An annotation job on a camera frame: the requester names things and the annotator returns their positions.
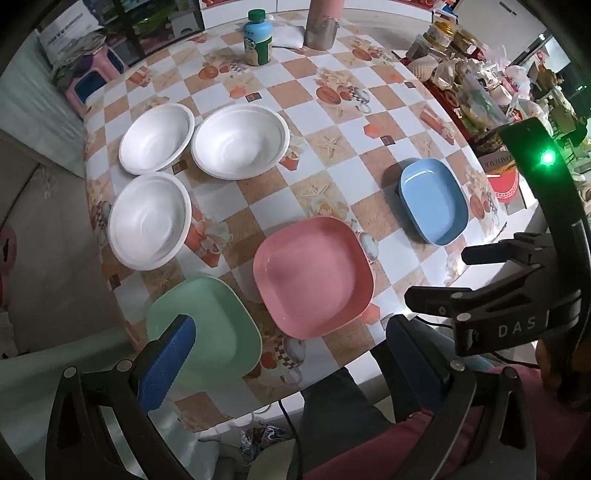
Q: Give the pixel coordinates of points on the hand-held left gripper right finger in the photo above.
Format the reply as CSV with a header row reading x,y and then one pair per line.
x,y
415,360

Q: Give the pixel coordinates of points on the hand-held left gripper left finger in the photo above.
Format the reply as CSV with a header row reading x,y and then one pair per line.
x,y
168,364

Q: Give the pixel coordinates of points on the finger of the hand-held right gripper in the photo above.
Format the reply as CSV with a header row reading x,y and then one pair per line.
x,y
429,297
498,253

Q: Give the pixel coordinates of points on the green square plate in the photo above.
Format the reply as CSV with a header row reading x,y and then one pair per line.
x,y
221,332

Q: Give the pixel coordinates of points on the blue square plate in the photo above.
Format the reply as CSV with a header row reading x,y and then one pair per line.
x,y
431,201

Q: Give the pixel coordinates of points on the pink square plate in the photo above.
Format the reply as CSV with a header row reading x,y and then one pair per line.
x,y
314,274

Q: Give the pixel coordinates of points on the white foam bowl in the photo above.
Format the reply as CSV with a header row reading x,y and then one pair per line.
x,y
150,221
240,141
157,138

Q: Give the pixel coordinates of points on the person's right hand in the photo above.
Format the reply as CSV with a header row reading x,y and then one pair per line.
x,y
549,369

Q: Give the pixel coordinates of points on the red plastic basket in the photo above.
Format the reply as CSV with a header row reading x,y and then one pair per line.
x,y
503,182

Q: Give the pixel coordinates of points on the person's dark trouser leg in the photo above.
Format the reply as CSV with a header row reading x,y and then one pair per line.
x,y
341,415

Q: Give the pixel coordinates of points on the person's red garment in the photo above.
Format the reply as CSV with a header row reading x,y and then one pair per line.
x,y
461,443

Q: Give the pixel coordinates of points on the crumpled plastic bag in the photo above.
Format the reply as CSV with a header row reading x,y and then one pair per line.
x,y
261,438

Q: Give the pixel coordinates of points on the pile of packaged goods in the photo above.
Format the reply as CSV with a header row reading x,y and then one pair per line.
x,y
475,78

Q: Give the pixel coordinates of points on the pink round floor object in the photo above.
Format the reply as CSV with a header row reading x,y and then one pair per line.
x,y
7,251

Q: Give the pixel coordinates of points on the pink and steel thermos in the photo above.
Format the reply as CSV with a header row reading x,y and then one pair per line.
x,y
322,23

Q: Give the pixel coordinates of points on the white plastic pouch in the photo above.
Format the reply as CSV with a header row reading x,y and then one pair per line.
x,y
288,37

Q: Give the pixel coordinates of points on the pink plastic stool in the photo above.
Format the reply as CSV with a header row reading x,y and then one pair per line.
x,y
92,74

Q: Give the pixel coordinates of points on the green-capped plastic bottle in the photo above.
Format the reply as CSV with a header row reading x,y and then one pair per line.
x,y
257,39

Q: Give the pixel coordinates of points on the white printed bag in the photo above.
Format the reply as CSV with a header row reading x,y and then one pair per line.
x,y
69,30

